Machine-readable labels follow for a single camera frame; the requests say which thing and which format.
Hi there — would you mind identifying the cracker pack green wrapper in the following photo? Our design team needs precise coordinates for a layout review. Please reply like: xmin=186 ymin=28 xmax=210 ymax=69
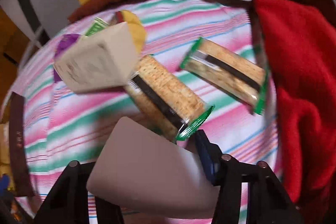
xmin=180 ymin=37 xmax=269 ymax=115

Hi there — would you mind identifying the cream carton box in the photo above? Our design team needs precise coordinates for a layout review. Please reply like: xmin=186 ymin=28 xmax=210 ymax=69
xmin=54 ymin=22 xmax=139 ymax=93

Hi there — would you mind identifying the purple snack wrapper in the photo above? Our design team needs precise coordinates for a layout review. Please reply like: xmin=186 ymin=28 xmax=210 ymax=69
xmin=53 ymin=33 xmax=81 ymax=83

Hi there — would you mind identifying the small green packet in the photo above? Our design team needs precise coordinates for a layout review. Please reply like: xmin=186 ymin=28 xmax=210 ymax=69
xmin=84 ymin=17 xmax=109 ymax=36

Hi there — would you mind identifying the gold tray box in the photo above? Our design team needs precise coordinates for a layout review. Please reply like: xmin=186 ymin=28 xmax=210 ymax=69
xmin=1 ymin=93 xmax=34 ymax=197

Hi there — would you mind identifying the striped pink green tablecloth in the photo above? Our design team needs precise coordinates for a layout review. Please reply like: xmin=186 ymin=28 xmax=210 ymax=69
xmin=4 ymin=0 xmax=283 ymax=224

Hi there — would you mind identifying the wooden cabinet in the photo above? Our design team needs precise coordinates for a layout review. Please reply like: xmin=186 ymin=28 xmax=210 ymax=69
xmin=1 ymin=9 xmax=29 ymax=102

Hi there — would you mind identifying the bright red sweater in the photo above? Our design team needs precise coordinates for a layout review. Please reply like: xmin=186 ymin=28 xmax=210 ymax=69
xmin=253 ymin=0 xmax=335 ymax=222

